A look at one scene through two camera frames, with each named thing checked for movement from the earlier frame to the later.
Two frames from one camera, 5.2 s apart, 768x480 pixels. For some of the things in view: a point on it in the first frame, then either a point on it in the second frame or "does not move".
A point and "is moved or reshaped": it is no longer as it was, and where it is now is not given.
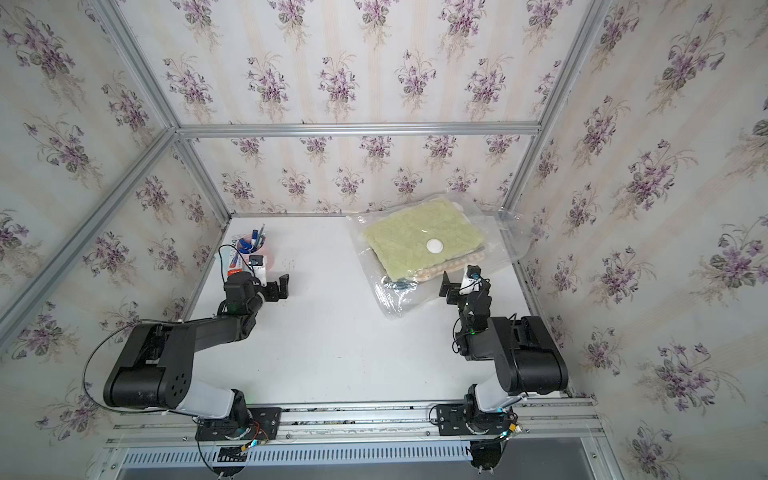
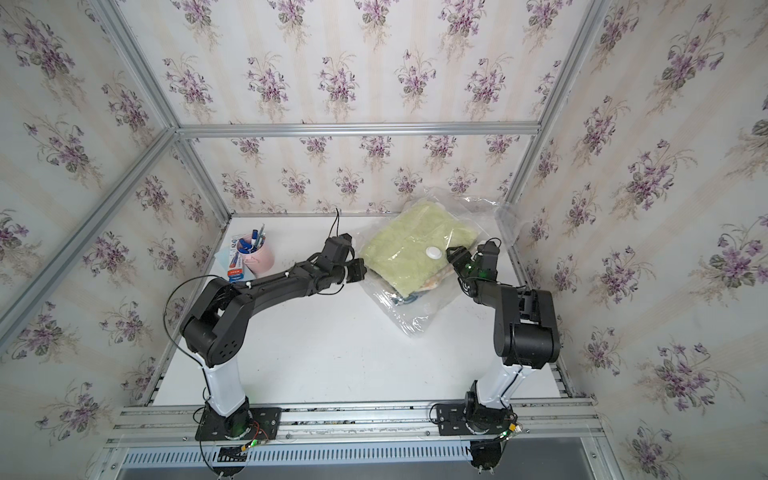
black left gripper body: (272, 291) → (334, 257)
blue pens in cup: (257, 241) does not move
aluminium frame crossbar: (444, 128) does not move
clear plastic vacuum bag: (412, 251) is moved or reshaped
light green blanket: (411, 239) is moved or reshaped
